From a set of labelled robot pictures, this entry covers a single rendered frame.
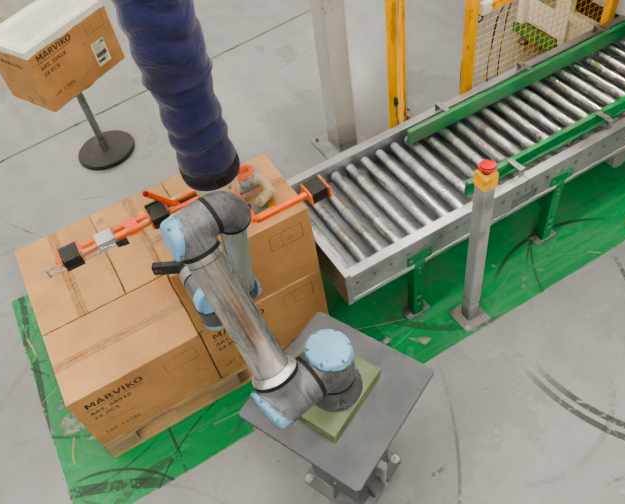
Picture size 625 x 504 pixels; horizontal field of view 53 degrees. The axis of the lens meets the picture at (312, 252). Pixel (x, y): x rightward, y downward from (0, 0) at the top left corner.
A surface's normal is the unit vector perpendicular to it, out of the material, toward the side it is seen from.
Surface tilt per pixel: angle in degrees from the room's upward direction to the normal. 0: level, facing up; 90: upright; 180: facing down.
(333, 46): 92
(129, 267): 0
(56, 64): 90
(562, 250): 0
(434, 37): 0
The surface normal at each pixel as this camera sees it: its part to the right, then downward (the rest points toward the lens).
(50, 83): 0.83, 0.36
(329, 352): -0.04, -0.66
